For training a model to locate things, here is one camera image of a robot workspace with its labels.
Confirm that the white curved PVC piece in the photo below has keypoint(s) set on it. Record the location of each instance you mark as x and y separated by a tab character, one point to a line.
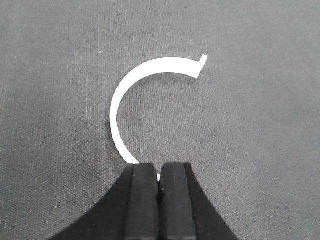
175	65

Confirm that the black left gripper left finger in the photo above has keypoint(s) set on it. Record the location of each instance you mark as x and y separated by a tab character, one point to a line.
129	210

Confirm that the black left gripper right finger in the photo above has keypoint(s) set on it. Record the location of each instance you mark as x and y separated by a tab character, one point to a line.
186	213

